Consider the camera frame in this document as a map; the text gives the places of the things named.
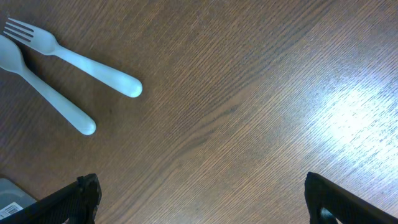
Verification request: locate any white plastic spoon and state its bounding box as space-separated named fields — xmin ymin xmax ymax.
xmin=1 ymin=36 xmax=96 ymax=136

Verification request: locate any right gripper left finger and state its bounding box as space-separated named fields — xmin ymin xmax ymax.
xmin=1 ymin=174 xmax=102 ymax=224

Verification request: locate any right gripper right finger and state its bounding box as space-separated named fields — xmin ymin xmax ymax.
xmin=305 ymin=172 xmax=397 ymax=224

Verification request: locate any clear plastic container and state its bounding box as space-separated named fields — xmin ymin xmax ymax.
xmin=0 ymin=178 xmax=36 ymax=219

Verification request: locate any white plastic fork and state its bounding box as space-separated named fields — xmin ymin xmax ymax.
xmin=4 ymin=18 xmax=143 ymax=98

